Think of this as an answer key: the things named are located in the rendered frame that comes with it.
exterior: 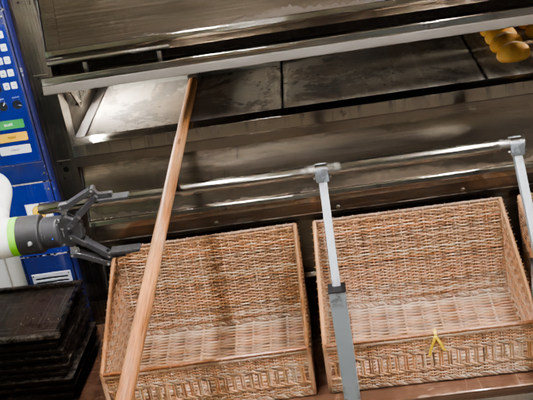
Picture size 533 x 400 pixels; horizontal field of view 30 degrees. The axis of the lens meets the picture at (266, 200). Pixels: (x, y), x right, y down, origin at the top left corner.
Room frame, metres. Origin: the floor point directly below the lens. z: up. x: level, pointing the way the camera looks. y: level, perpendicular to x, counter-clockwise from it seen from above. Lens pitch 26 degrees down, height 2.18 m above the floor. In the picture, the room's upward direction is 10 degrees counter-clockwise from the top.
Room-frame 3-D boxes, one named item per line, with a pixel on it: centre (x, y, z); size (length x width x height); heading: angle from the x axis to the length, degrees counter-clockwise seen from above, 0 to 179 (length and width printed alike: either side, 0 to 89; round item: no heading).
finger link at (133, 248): (2.09, 0.35, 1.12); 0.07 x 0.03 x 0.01; 85
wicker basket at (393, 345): (2.33, -0.37, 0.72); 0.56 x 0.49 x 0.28; 85
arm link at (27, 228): (2.11, 0.55, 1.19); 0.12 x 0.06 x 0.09; 175
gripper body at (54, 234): (2.10, 0.48, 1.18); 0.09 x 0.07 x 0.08; 85
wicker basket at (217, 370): (2.38, 0.21, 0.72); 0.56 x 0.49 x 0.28; 86
